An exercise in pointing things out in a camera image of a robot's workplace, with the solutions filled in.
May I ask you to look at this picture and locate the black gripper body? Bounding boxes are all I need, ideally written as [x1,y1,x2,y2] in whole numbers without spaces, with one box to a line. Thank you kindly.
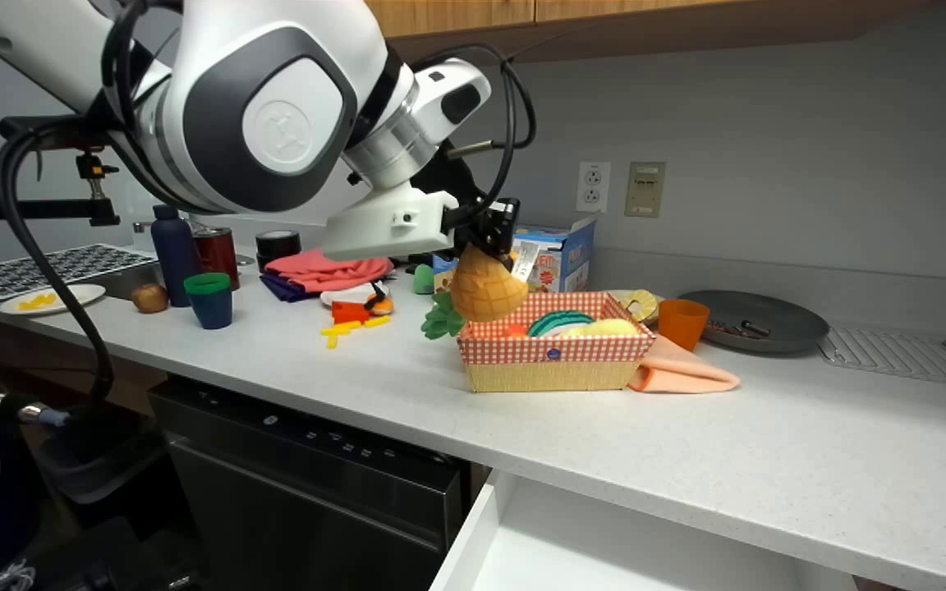
[417,141,523,264]

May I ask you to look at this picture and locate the orange round plush toy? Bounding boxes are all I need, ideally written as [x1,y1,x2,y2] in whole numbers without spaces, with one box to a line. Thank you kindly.
[417,243,531,345]

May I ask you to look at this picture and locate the watermelon slice plush toy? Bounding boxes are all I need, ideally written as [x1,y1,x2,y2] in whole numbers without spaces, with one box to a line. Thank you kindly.
[523,308,597,340]

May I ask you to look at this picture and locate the wooden front white drawer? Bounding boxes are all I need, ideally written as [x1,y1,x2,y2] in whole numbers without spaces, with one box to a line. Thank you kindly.
[428,470,862,591]

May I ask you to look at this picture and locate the blue toy food box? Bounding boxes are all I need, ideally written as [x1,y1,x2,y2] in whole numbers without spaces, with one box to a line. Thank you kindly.
[431,213,597,299]

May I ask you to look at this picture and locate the red checkered paper basket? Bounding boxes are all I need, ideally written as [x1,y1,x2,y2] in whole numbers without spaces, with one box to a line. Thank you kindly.
[454,288,661,398]

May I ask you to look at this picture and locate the yellow toy banana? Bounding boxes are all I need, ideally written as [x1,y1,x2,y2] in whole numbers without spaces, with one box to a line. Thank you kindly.
[574,315,648,340]

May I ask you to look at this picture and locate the red toy fries holder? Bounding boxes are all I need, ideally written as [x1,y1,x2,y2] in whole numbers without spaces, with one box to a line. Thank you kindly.
[324,299,374,329]

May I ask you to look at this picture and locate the pink folded cloth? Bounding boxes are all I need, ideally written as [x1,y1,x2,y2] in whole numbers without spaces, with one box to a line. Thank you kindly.
[262,246,396,296]

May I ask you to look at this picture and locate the dark blue cloth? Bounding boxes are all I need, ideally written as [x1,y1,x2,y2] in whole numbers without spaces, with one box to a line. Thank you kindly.
[259,270,317,306]

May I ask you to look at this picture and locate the orange plastic cup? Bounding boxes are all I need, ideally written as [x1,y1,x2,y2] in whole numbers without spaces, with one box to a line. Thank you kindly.
[652,296,713,356]

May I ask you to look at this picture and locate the red can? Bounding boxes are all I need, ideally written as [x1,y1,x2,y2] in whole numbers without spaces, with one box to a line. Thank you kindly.
[194,223,242,288]

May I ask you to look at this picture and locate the black round plate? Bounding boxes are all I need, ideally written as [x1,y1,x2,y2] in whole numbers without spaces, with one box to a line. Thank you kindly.
[675,284,833,362]

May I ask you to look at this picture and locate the blue cup green lid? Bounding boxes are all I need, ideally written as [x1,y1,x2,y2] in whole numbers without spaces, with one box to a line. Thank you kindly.
[179,270,235,333]

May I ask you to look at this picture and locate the blue plastic bottle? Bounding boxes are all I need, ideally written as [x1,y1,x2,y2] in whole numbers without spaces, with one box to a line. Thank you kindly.
[148,199,204,308]

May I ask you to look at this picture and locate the brown toy bun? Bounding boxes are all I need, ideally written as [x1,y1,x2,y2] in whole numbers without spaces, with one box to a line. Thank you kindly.
[129,280,174,315]

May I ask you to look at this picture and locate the black dishwasher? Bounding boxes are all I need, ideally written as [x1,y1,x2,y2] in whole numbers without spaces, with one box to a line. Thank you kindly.
[148,374,466,591]

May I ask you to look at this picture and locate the grey dish rack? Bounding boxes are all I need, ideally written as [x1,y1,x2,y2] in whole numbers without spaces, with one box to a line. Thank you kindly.
[0,238,160,308]

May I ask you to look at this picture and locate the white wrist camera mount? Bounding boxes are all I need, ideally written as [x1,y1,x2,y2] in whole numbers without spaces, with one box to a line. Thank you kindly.
[317,182,464,264]

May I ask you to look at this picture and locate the white wall outlet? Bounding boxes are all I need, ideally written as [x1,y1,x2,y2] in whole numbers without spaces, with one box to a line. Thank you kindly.
[621,156,669,220]
[574,156,615,218]

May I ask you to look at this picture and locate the wooden wall cabinet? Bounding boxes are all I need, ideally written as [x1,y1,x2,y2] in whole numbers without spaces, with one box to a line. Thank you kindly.
[361,0,936,64]

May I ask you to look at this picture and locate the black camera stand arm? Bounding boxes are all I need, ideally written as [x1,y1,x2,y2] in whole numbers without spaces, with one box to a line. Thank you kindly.
[0,144,126,229]

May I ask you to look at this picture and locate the black bar camera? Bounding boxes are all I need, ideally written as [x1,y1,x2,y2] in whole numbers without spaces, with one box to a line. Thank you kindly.
[0,110,100,152]

